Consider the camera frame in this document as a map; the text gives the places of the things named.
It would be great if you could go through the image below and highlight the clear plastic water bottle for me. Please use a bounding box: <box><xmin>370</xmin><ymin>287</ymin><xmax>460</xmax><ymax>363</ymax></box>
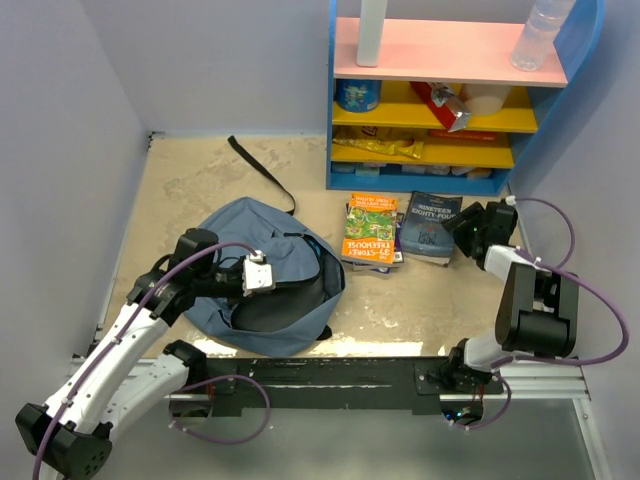
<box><xmin>510</xmin><ymin>0</ymin><xmax>576</xmax><ymax>71</ymax></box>

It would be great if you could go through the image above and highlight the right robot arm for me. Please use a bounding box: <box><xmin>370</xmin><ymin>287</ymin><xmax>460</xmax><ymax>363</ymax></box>
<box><xmin>433</xmin><ymin>196</ymin><xmax>579</xmax><ymax>393</ymax></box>

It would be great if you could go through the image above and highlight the blue bottom book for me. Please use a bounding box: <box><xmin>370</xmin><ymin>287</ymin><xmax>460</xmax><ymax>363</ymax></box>
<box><xmin>343</xmin><ymin>260</ymin><xmax>396</xmax><ymax>275</ymax></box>

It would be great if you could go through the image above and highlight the blue snack can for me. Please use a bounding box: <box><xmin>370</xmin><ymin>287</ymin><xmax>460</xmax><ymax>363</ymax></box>
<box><xmin>335</xmin><ymin>79</ymin><xmax>382</xmax><ymax>113</ymax></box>

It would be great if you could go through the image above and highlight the yellow chips bag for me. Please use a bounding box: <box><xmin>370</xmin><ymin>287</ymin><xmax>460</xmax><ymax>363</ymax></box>
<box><xmin>332</xmin><ymin>125</ymin><xmax>426</xmax><ymax>159</ymax></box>

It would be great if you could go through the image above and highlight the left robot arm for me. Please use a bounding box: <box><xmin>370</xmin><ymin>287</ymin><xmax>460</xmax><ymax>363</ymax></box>
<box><xmin>16</xmin><ymin>228</ymin><xmax>270</xmax><ymax>479</ymax></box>

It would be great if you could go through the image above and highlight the aluminium rail frame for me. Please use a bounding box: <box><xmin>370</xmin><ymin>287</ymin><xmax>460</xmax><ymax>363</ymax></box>
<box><xmin>37</xmin><ymin>294</ymin><xmax>614</xmax><ymax>480</ymax></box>

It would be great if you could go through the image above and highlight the white round container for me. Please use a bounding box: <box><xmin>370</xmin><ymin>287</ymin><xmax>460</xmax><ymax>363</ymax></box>
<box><xmin>459</xmin><ymin>84</ymin><xmax>512</xmax><ymax>116</ymax></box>

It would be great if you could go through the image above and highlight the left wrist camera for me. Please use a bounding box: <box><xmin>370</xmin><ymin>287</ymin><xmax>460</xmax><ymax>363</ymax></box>
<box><xmin>242</xmin><ymin>256</ymin><xmax>276</xmax><ymax>297</ymax></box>

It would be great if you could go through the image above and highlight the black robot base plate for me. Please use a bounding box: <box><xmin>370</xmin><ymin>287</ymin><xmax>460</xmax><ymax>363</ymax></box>
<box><xmin>178</xmin><ymin>357</ymin><xmax>503</xmax><ymax>417</ymax></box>

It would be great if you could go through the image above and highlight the red flat box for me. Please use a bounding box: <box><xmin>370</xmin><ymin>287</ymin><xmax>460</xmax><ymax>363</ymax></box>
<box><xmin>428</xmin><ymin>129</ymin><xmax>498</xmax><ymax>142</ymax></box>

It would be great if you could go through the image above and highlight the orange treehouse book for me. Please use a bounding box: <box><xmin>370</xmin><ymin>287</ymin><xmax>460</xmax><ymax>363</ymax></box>
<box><xmin>341</xmin><ymin>193</ymin><xmax>398</xmax><ymax>267</ymax></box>

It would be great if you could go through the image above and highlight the red silver snack box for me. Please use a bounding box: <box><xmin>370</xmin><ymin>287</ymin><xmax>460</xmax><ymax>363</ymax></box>
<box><xmin>410</xmin><ymin>81</ymin><xmax>471</xmax><ymax>132</ymax></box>

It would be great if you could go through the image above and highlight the purple book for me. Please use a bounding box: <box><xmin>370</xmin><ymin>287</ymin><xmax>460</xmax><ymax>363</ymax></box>
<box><xmin>393</xmin><ymin>212</ymin><xmax>404</xmax><ymax>267</ymax></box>

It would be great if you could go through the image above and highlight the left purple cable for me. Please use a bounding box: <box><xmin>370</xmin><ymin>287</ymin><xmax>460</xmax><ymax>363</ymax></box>
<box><xmin>32</xmin><ymin>242</ymin><xmax>271</xmax><ymax>480</ymax></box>

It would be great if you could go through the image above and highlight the white tall bottle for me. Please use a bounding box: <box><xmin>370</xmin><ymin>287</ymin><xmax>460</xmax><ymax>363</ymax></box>
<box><xmin>356</xmin><ymin>0</ymin><xmax>388</xmax><ymax>68</ymax></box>

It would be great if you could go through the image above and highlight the blue fabric backpack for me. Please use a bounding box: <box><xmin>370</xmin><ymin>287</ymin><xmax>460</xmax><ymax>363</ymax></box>
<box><xmin>182</xmin><ymin>134</ymin><xmax>347</xmax><ymax>358</ymax></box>

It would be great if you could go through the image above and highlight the blue wooden shelf unit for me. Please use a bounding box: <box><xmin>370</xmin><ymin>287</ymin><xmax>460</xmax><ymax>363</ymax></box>
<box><xmin>326</xmin><ymin>1</ymin><xmax>605</xmax><ymax>196</ymax></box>

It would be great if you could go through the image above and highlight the dark blue book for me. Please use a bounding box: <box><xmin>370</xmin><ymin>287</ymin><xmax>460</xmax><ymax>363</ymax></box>
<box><xmin>399</xmin><ymin>191</ymin><xmax>462</xmax><ymax>266</ymax></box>

